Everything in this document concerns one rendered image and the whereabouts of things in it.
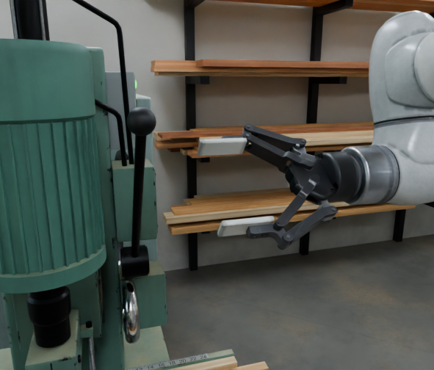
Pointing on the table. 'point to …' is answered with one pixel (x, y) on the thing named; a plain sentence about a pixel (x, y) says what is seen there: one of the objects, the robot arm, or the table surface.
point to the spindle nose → (50, 316)
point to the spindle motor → (33, 165)
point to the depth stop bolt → (89, 342)
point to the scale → (171, 363)
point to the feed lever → (136, 259)
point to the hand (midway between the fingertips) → (217, 185)
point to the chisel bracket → (57, 360)
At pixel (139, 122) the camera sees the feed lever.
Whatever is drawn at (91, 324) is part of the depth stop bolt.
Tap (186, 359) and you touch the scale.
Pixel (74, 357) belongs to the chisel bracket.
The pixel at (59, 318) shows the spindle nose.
